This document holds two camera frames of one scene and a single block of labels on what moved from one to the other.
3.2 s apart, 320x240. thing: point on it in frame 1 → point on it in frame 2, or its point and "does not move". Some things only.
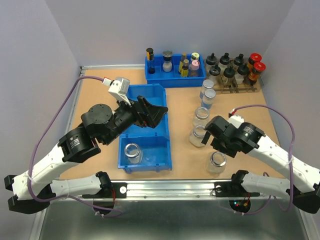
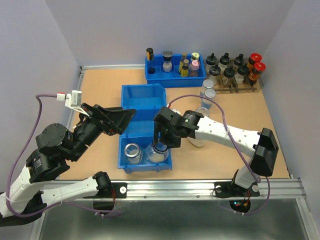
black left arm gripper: (153, 114) → (117, 118)
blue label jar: (207, 84) does not move
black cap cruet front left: (214, 75) does not move
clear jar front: (217, 163) → (158, 153)
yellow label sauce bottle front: (185, 69) does not move
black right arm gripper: (217, 145) → (174, 142)
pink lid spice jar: (193, 68) does not move
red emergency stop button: (254, 58) does not move
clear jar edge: (132, 150) does not move
